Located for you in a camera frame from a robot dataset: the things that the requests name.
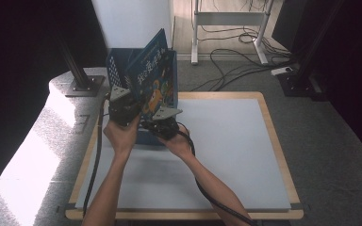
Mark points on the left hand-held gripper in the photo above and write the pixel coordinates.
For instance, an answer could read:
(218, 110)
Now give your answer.
(124, 108)

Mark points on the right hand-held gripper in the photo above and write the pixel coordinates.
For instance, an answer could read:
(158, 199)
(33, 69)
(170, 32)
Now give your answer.
(163, 127)

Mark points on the colourful picture book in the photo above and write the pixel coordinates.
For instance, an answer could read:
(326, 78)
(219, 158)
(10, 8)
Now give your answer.
(151, 78)

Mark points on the person's right hand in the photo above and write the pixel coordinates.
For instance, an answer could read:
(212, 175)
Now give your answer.
(177, 146)

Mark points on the person's left hand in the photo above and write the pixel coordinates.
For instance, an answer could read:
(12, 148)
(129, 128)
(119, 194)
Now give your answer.
(122, 138)

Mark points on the pale grey table mat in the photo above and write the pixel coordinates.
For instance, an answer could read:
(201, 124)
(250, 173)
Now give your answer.
(232, 150)

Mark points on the white upright panel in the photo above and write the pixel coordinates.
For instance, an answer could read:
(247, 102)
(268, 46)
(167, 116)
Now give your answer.
(132, 22)

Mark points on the white power strip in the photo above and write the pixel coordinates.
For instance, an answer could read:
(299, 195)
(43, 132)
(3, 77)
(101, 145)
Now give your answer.
(281, 71)

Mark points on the dark curtain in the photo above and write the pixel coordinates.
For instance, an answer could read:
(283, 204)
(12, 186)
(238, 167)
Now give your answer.
(361, 62)

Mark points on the black metal stand post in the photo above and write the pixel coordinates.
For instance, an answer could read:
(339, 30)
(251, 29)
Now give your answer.
(83, 84)
(301, 81)

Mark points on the white metal stand frame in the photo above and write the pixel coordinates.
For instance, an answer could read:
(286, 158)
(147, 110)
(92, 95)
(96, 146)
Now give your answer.
(229, 18)

